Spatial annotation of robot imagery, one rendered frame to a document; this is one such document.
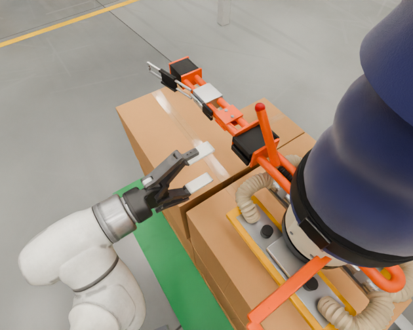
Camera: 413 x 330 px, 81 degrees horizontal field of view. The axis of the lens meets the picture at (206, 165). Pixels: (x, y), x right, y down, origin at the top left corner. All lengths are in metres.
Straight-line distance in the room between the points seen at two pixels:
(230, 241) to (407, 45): 0.70
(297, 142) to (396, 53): 1.39
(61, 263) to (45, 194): 1.81
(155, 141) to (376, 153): 0.87
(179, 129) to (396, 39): 0.90
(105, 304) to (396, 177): 0.50
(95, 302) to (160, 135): 0.70
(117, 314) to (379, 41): 0.56
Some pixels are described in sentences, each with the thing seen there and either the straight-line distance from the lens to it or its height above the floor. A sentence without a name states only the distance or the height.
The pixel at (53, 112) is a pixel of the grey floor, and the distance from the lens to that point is 2.91.
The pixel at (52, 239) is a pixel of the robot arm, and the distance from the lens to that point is 0.54.
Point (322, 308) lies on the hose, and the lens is 0.63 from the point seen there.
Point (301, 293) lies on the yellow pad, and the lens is 0.64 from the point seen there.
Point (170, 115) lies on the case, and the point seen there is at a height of 0.94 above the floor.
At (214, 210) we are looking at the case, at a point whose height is 0.94.
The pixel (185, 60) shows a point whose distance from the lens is 0.85.
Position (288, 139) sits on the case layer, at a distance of 1.63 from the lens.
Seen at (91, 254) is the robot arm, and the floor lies 1.27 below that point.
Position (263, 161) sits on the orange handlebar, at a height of 1.26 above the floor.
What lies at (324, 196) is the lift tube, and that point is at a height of 1.43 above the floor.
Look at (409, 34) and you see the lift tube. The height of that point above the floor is 1.64.
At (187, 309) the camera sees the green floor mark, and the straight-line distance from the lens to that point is 1.74.
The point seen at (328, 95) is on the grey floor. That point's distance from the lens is 2.96.
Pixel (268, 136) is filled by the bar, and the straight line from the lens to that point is 0.57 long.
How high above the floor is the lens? 1.74
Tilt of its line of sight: 57 degrees down
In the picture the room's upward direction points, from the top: straight up
